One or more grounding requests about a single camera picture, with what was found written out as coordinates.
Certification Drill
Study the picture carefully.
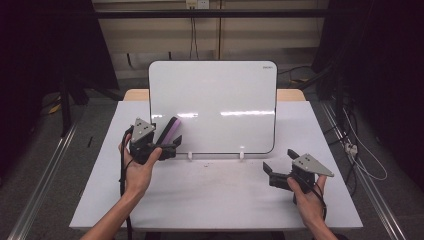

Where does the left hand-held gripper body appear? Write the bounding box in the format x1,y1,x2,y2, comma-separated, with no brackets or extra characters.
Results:
128,117,158,165

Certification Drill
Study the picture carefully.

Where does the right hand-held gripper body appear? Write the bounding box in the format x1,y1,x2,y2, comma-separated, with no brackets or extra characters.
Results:
289,153,335,195

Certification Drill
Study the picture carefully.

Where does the purple and black eraser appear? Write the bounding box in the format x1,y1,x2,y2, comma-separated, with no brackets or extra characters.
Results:
155,116,183,147

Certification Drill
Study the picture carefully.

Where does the white whiteboard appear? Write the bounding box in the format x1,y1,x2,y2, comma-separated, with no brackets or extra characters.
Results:
148,60,278,156

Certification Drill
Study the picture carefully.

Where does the person's right hand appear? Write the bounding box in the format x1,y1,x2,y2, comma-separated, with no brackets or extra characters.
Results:
287,175,329,231

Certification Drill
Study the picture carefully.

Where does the person's left hand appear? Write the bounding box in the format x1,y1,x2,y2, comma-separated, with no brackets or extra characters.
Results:
118,143,164,198

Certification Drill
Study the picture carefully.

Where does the wooden table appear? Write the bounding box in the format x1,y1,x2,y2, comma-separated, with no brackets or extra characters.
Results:
123,88,307,102

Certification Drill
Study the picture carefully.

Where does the black metal stand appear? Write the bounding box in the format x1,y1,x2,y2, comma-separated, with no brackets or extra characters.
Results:
58,74,125,138
297,63,348,134

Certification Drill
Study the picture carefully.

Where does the dark curtain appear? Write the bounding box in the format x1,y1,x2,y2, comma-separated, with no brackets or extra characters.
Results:
0,0,120,176
312,0,424,192

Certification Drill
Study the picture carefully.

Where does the black horizontal bar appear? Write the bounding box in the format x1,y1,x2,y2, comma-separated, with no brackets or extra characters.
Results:
94,8,332,20

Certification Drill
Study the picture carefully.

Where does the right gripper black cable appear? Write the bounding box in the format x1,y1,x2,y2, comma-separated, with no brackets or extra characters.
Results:
307,183,328,222

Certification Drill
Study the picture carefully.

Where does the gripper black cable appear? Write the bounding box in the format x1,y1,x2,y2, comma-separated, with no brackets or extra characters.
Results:
119,126,135,240
307,183,328,222

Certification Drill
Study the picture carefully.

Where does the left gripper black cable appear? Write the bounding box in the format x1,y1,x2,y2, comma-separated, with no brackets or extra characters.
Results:
119,126,135,240

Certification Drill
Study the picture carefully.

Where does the black floor cable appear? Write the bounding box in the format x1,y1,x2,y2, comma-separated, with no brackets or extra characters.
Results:
327,99,360,188

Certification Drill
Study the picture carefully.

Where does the white cable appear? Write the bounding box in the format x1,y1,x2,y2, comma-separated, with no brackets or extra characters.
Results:
342,107,389,182

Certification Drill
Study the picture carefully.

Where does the aluminium floor rail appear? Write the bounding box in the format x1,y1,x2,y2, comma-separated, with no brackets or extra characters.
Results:
6,122,80,240
320,100,408,240

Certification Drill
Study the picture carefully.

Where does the black hanging cable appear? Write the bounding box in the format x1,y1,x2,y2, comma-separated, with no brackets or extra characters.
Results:
188,8,200,61

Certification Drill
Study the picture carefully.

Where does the brown wall pipe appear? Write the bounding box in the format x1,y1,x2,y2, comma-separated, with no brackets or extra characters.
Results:
217,0,224,61

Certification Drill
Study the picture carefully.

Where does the white wall socket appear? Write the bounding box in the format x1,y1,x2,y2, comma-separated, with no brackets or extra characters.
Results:
185,0,211,10

